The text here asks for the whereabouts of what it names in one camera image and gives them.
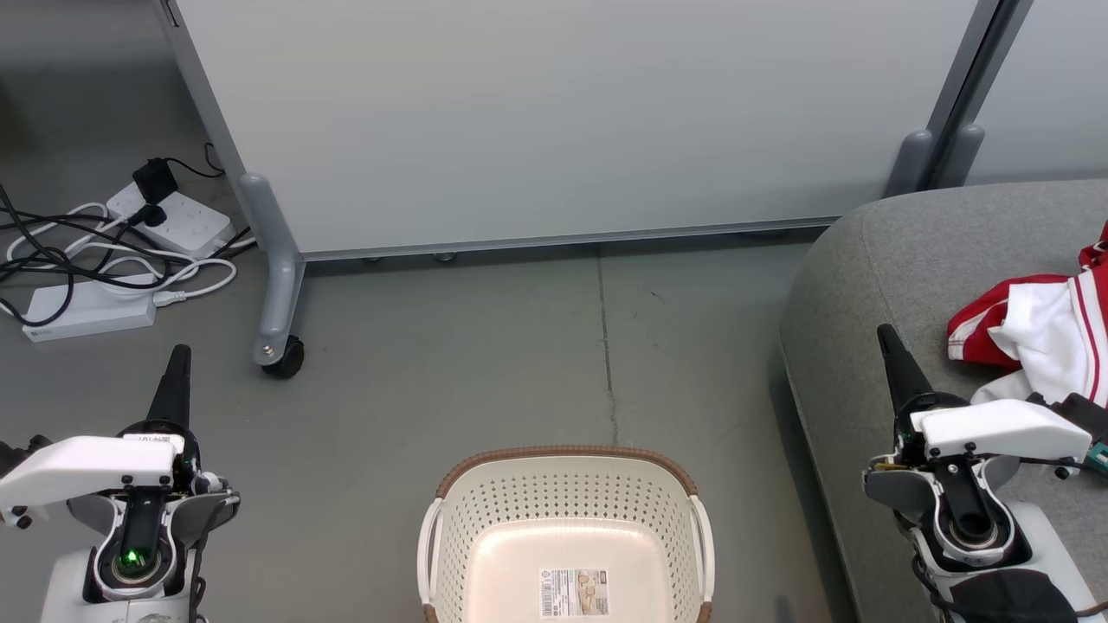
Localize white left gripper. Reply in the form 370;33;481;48
0;344;193;529

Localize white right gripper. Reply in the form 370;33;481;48
877;324;1093;461

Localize cream perforated laundry basket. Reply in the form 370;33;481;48
417;445;716;623

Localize printed basket label sticker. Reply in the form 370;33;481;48
538;568;609;619

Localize grey fabric sofa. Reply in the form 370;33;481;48
779;179;1108;623

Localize black caster wheel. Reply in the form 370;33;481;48
262;336;306;379

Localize long white power strip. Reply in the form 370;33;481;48
23;275;157;343

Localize grey partition leg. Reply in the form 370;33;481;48
241;173;306;366

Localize white square power strip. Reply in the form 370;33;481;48
106;182;235;259

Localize black power adapter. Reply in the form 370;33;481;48
132;157;179;204

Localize narrow white partition panel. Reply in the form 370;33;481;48
935;0;1108;187

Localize large white partition panel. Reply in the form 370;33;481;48
156;0;1009;260

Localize white power cable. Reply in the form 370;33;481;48
7;202;236;305

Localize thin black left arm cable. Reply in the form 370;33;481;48
186;493;239;623

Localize white power strips with cables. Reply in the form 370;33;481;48
0;143;256;328

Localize grey partition foot post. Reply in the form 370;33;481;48
885;130;936;198
939;124;986;187

